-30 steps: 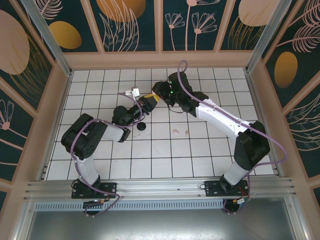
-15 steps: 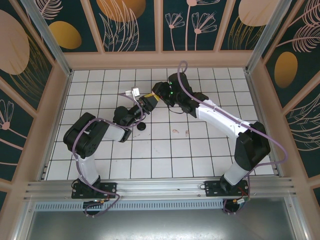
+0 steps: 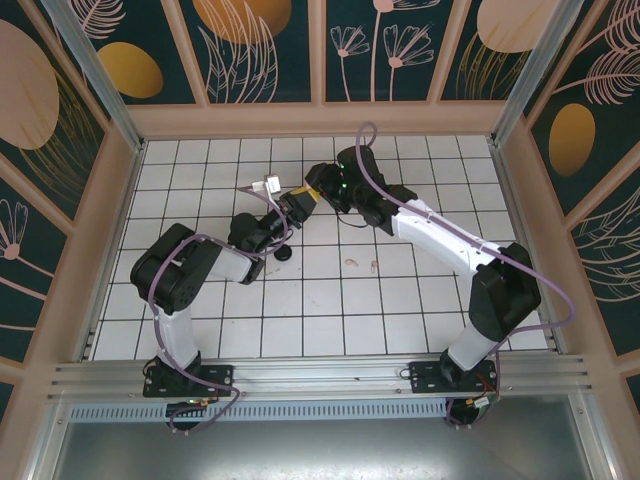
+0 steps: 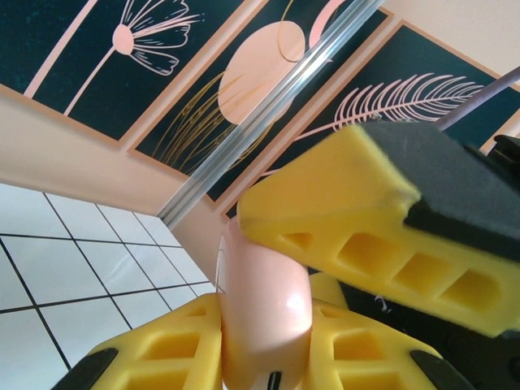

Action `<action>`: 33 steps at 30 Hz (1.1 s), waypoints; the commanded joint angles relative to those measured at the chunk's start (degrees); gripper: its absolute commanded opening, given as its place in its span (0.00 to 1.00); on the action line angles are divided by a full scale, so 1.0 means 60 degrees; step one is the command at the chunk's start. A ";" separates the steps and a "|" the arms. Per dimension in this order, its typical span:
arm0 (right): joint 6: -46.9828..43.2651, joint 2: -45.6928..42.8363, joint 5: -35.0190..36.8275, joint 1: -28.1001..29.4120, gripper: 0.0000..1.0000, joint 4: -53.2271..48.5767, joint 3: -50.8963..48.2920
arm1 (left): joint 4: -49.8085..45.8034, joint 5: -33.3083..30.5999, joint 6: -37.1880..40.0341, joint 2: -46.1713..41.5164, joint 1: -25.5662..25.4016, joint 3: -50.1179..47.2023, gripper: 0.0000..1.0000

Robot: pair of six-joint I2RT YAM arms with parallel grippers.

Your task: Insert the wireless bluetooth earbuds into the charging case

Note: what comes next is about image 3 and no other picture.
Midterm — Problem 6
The grey metal sheet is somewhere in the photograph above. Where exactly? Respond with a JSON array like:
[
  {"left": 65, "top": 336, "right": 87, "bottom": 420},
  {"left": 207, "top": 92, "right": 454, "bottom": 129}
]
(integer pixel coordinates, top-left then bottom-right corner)
[{"left": 49, "top": 418, "right": 611, "bottom": 480}]

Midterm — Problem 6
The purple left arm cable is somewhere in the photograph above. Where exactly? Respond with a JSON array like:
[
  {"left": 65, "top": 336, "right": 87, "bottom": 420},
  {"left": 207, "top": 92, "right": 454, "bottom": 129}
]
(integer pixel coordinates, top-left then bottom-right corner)
[{"left": 149, "top": 184, "right": 291, "bottom": 437}]

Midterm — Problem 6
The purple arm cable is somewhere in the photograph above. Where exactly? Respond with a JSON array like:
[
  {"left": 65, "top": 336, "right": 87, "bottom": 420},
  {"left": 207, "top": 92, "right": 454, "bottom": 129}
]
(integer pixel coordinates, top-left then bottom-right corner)
[
  {"left": 356, "top": 121, "right": 577, "bottom": 430},
  {"left": 149, "top": 184, "right": 291, "bottom": 437}
]

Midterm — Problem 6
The grey slotted cable duct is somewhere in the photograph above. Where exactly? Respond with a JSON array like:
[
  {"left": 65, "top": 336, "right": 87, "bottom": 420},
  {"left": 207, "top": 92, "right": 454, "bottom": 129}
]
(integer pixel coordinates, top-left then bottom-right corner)
[{"left": 67, "top": 399, "right": 451, "bottom": 424}]

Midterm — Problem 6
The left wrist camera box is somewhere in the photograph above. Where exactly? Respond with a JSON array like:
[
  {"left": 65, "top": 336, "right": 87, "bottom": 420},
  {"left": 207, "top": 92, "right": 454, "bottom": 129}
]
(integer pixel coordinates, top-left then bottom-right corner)
[{"left": 248, "top": 173, "right": 283, "bottom": 197}]

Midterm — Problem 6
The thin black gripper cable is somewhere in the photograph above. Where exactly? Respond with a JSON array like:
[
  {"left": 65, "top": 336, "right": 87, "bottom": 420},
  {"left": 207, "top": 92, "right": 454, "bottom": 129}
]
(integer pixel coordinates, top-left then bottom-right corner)
[{"left": 333, "top": 209, "right": 374, "bottom": 230}]

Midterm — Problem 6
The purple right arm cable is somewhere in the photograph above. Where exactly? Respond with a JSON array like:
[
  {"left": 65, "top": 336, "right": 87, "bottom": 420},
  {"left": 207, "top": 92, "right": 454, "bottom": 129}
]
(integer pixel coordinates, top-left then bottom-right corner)
[{"left": 356, "top": 121, "right": 577, "bottom": 430}]

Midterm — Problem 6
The aluminium side rail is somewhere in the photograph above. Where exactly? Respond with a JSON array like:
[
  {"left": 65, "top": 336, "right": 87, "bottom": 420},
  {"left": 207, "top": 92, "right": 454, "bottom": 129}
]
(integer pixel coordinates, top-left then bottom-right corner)
[
  {"left": 488, "top": 138, "right": 569, "bottom": 357},
  {"left": 74, "top": 141, "right": 147, "bottom": 362}
]

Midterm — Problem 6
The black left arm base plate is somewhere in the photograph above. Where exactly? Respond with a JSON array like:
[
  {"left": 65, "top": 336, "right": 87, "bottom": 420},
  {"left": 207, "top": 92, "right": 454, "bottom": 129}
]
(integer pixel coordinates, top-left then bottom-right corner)
[{"left": 142, "top": 363, "right": 236, "bottom": 399}]

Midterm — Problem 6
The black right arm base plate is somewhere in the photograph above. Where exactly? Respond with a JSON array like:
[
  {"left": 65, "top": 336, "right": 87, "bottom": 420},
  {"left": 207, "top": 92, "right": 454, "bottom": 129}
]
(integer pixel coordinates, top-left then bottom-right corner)
[{"left": 408, "top": 360, "right": 501, "bottom": 396}]

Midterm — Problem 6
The aluminium mounting rail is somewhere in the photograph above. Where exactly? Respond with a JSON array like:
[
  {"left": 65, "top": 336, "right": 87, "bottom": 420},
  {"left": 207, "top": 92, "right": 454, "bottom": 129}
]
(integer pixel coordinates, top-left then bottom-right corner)
[{"left": 47, "top": 353, "right": 594, "bottom": 407}]

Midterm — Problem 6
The small green circuit board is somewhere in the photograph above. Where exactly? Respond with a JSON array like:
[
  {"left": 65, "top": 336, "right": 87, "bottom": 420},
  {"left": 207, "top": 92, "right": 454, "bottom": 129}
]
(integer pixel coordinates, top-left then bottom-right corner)
[{"left": 469, "top": 394, "right": 501, "bottom": 414}]

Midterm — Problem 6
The aluminium frame post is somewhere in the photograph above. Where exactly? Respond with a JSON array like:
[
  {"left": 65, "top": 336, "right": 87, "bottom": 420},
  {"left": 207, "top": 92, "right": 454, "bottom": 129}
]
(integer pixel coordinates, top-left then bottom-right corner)
[
  {"left": 489, "top": 0, "right": 601, "bottom": 146},
  {"left": 39, "top": 0, "right": 146, "bottom": 154}
]

